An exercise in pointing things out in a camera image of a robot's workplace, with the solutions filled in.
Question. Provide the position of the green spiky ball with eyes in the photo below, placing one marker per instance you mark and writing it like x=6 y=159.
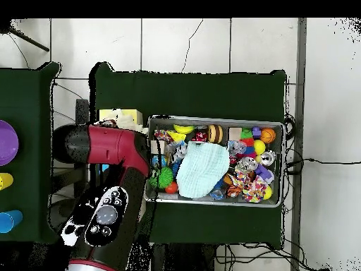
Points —
x=163 y=178

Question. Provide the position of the mint green muslin cloth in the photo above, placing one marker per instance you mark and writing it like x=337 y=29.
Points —
x=200 y=169

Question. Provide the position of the blue globe ball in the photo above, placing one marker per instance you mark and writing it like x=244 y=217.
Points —
x=160 y=161

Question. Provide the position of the dark green side table cloth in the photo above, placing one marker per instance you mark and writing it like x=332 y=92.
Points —
x=34 y=113

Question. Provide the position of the blue cup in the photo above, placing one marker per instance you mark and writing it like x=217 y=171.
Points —
x=10 y=221

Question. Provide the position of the yellow cheese wedge toy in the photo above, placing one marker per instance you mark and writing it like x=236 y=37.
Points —
x=176 y=136

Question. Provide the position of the red ball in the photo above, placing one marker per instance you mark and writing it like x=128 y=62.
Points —
x=171 y=187

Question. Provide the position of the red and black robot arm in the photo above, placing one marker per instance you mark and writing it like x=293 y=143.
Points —
x=113 y=147

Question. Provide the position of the dark green tablecloth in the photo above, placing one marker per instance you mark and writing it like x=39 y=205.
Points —
x=197 y=90

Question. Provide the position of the wooden box with three holes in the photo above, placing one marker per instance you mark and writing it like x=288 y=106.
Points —
x=137 y=119

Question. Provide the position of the clear mesh bin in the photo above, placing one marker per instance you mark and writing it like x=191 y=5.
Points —
x=214 y=119

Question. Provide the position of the purple plate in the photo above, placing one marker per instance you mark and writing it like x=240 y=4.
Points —
x=7 y=142

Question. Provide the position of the plain wooden block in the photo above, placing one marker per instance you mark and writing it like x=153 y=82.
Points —
x=158 y=147

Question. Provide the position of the black tripod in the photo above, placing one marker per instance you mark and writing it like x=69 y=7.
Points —
x=7 y=26

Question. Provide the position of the cream muslin cloth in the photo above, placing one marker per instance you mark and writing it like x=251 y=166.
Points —
x=121 y=115

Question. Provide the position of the yellow cup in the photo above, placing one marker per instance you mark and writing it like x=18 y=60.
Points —
x=5 y=181

